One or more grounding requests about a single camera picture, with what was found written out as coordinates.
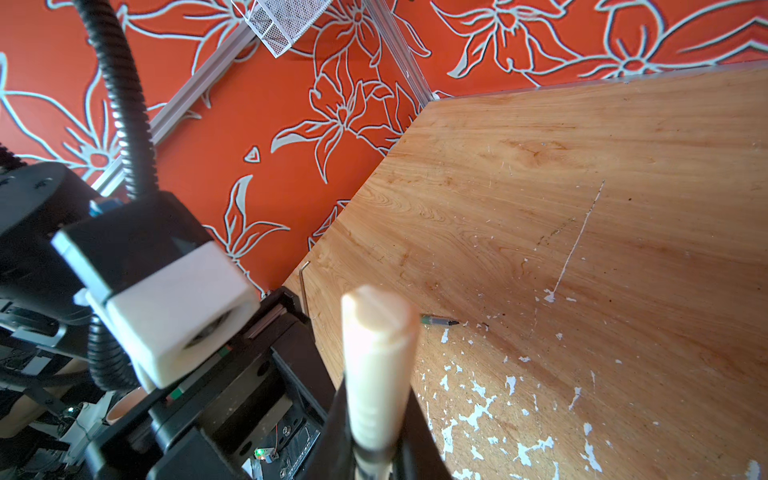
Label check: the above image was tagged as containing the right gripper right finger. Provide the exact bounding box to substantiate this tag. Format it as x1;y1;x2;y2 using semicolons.
395;391;452;480

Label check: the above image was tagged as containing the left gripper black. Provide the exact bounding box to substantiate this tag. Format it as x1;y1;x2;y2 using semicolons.
85;287;336;479

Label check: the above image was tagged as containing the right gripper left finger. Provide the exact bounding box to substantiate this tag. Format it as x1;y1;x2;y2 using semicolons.
299;380;354;480

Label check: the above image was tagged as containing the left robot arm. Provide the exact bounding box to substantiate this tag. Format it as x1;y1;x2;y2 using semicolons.
1;1;335;479

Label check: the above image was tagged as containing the green pen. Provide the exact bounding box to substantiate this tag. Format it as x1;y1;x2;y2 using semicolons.
420;314;460;327

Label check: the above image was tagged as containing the metal allen key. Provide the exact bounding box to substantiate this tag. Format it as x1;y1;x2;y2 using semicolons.
298;261;311;317

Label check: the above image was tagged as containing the clear plastic bin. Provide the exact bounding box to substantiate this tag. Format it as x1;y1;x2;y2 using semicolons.
244;0;331;58

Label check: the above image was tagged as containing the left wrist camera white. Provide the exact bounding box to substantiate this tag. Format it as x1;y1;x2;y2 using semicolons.
51;191;260;391

